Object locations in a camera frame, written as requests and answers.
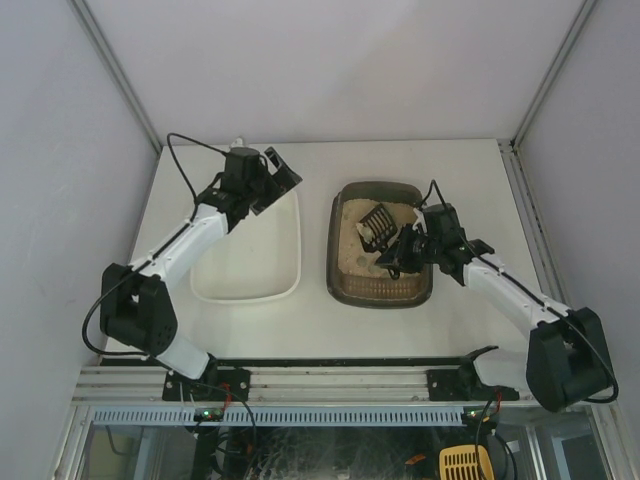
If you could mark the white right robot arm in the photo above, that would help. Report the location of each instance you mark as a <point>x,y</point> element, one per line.
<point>567,359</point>

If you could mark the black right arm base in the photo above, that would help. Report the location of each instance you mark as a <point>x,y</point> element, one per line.
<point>470,382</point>

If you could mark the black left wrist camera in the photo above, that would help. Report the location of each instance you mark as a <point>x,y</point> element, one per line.
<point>241,162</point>

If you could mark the grey litter box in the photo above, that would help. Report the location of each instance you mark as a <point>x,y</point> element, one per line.
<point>371,286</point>

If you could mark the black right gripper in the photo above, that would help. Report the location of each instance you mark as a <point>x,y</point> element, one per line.
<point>405,248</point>

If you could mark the yellow slotted scoop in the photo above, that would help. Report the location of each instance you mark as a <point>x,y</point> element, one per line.
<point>465,462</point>

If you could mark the black litter scoop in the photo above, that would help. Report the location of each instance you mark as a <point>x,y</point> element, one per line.
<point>377,230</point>

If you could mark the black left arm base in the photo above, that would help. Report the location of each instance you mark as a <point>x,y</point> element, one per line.
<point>205,385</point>

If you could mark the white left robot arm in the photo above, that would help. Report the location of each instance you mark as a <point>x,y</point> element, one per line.
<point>135,306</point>

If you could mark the aluminium frame rail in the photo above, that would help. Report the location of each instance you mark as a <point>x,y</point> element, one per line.
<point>275,385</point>

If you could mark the white plastic tray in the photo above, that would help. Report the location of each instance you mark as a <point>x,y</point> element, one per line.
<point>259,261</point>

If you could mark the grey slotted cable duct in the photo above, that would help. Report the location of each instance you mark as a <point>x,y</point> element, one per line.
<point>300,416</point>

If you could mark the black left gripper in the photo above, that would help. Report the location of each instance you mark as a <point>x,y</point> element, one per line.
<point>273,185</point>

